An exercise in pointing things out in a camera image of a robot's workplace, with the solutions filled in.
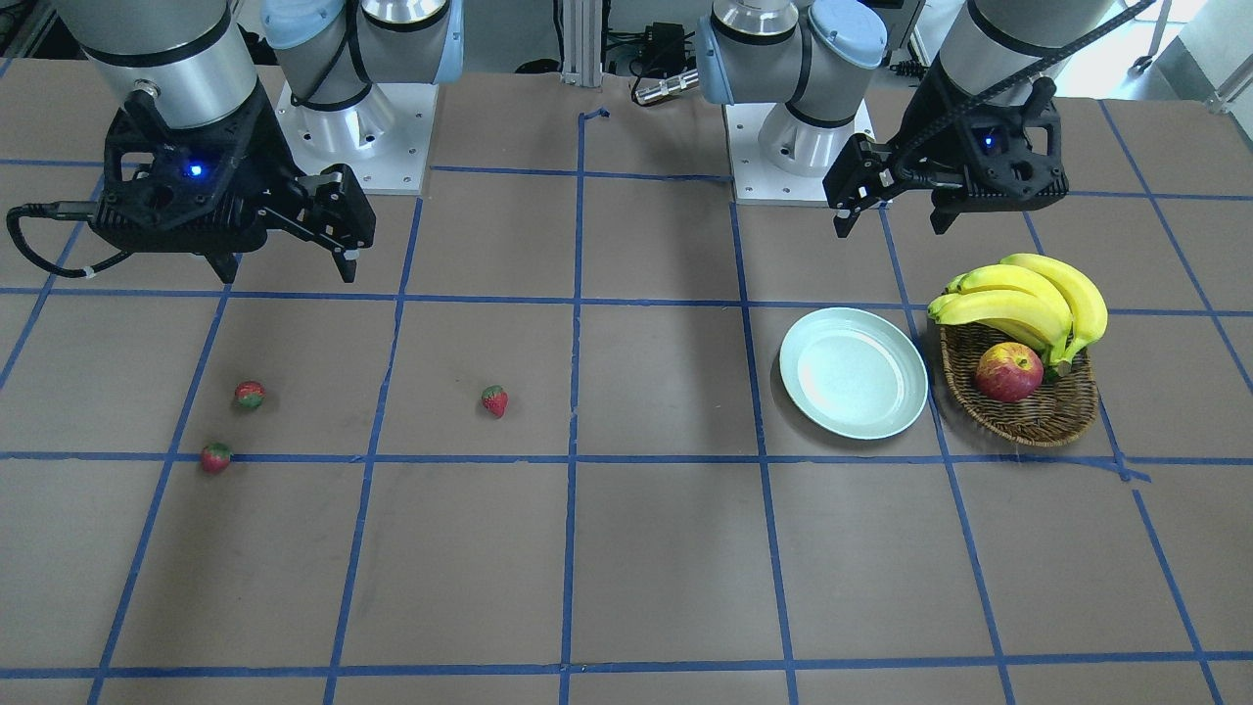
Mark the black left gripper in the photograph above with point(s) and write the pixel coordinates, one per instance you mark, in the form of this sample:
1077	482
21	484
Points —
928	125

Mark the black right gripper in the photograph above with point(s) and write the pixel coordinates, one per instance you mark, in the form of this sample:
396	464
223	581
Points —
266	147

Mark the red strawberry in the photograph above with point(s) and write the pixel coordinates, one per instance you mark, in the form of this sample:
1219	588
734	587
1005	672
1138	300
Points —
249	394
215	458
494	399

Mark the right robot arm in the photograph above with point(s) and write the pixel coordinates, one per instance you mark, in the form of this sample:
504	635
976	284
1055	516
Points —
194	54

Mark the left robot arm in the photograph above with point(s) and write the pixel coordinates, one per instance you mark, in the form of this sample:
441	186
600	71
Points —
818	60

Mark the light green plate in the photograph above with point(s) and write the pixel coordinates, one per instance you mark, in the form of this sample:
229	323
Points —
853	373

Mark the yellow banana bunch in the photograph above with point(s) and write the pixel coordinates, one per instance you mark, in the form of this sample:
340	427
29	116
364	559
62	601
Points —
1044	303

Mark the red yellow apple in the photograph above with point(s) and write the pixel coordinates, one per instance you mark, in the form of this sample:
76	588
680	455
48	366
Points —
1008	372

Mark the silver cylindrical connector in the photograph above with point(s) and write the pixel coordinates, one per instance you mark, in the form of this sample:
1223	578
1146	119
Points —
667	88

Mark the brown wicker basket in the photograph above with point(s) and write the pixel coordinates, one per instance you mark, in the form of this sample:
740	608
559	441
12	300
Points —
1056	414

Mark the black power adapter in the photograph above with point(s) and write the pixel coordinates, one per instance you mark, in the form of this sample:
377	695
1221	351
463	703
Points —
664	50

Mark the aluminium frame post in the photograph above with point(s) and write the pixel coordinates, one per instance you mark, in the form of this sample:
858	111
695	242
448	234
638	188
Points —
582	42

